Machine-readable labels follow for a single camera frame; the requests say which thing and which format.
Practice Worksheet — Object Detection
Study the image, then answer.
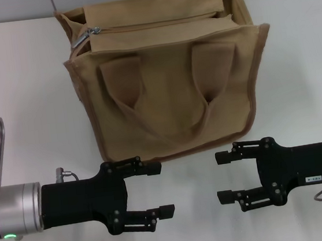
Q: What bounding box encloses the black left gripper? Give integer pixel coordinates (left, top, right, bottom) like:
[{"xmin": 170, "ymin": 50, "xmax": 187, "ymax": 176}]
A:
[{"xmin": 37, "ymin": 152, "xmax": 179, "ymax": 241}]

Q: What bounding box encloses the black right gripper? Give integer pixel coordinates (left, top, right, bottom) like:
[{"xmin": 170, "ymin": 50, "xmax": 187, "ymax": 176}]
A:
[{"xmin": 211, "ymin": 131, "xmax": 322, "ymax": 215}]

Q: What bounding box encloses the khaki canvas food bag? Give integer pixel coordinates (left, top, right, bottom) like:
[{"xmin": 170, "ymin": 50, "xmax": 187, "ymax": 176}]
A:
[{"xmin": 51, "ymin": 0, "xmax": 284, "ymax": 174}]

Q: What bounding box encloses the silver metal zipper pull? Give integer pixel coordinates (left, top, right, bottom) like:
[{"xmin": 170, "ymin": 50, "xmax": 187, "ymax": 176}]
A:
[{"xmin": 71, "ymin": 25, "xmax": 103, "ymax": 49}]

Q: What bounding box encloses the left gripper cable with connector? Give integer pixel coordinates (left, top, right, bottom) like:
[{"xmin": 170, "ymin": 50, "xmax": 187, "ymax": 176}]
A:
[{"xmin": 55, "ymin": 165, "xmax": 83, "ymax": 184}]

